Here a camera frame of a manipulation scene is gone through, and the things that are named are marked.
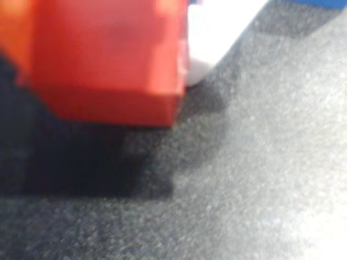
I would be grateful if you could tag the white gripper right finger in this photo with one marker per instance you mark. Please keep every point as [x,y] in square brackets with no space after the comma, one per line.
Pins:
[211,35]

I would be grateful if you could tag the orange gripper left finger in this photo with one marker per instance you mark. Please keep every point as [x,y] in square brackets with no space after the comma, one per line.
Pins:
[16,29]

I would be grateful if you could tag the red cube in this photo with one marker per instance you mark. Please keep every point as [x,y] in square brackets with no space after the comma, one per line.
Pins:
[103,67]

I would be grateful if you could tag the blue cube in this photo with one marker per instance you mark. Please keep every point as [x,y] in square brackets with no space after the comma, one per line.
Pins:
[317,3]

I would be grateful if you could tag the black table mat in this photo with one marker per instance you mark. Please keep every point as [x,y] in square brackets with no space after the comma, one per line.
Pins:
[244,176]

